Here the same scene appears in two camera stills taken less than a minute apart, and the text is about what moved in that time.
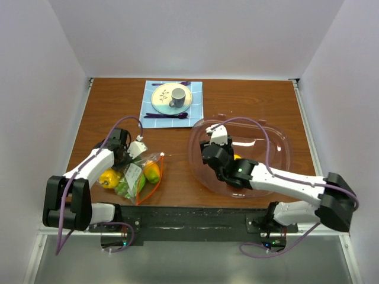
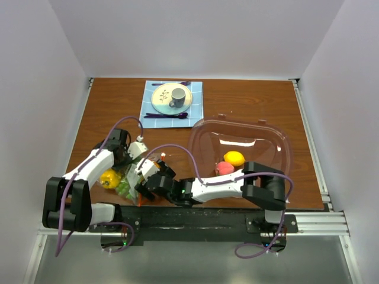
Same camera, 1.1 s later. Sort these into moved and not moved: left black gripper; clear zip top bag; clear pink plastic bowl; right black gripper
Moved: right black gripper
Not moved: clear zip top bag; clear pink plastic bowl; left black gripper
